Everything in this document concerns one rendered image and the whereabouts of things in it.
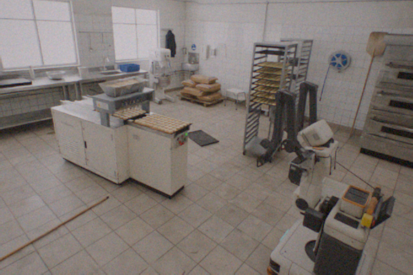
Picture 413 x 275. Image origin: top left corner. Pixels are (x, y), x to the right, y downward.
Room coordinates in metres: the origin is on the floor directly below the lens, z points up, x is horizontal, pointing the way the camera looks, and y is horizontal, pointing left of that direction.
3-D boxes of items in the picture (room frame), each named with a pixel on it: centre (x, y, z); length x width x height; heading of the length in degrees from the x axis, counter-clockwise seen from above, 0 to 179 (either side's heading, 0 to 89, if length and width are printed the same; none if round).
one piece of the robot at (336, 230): (1.59, -1.09, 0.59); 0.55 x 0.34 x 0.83; 140
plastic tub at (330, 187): (2.84, -1.70, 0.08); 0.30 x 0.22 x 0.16; 53
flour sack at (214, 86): (6.84, -0.04, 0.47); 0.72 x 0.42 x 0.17; 146
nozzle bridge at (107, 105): (3.14, 1.03, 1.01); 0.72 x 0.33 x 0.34; 150
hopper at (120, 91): (3.14, 1.03, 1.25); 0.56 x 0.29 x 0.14; 150
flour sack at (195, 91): (6.86, 0.31, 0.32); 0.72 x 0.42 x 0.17; 55
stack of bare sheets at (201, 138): (4.44, 0.08, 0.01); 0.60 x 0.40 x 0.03; 35
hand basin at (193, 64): (7.86, 0.52, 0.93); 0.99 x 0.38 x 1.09; 50
